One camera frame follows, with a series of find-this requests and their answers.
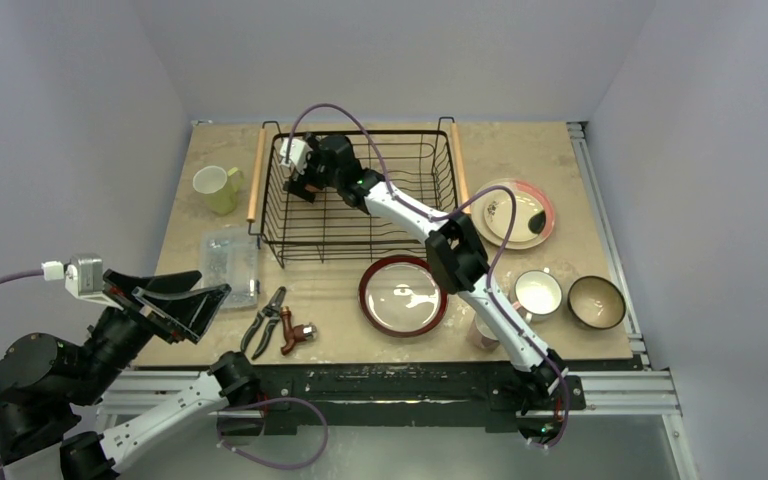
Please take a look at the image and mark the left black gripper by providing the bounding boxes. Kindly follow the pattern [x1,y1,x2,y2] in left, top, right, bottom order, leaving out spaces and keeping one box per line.
[66,266,231,403]

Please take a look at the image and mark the black wire dish rack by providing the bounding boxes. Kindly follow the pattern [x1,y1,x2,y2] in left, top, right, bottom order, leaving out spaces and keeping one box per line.
[248,123,469,265]

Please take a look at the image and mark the red rimmed plate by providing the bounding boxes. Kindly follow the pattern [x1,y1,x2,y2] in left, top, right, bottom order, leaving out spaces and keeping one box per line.
[358,255,449,338]

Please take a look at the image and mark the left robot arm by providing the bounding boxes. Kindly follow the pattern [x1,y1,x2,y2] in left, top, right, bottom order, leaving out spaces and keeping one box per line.
[0,269,259,479]

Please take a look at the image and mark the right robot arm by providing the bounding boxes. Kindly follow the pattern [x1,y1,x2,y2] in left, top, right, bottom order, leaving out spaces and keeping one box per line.
[279,134,572,413]

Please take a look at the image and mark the clear plastic screw box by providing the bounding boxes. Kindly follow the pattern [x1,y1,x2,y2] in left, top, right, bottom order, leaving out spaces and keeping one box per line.
[199,226,260,309]

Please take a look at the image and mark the green mug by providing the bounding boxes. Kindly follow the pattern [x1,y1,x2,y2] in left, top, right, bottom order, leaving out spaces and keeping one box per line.
[192,165,243,216]

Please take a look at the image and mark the black pliers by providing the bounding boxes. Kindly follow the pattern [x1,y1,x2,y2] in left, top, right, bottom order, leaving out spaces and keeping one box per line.
[240,286,287,360]

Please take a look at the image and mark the pink rimmed large plate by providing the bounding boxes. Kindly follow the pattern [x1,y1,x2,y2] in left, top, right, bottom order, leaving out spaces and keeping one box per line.
[471,178,555,250]

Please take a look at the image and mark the cream floral small plate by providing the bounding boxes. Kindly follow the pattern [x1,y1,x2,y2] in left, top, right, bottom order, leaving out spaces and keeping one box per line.
[483,191,549,243]

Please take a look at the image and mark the light pink mug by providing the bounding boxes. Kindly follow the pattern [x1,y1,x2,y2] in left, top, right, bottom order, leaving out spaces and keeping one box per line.
[466,313,500,351]

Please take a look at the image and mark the black spoon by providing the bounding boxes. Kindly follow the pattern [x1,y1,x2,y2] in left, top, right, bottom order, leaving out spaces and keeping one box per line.
[527,210,547,236]

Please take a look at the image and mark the white enamel mug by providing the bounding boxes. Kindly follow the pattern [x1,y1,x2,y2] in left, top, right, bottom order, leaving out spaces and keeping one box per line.
[508,268,563,323]

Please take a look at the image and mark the dark ceramic bowl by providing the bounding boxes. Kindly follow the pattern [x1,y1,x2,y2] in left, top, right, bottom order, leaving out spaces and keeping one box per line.
[567,275,627,330]

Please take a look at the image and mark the brown handled tool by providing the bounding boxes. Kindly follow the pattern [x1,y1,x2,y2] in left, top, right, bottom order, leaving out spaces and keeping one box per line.
[280,306,318,356]

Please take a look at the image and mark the purple cable loop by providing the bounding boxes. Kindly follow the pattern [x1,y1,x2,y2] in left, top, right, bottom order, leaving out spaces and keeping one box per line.
[216,396,330,470]

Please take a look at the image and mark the black base frame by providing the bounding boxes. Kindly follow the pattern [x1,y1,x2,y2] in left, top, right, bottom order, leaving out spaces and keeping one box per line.
[102,360,680,439]

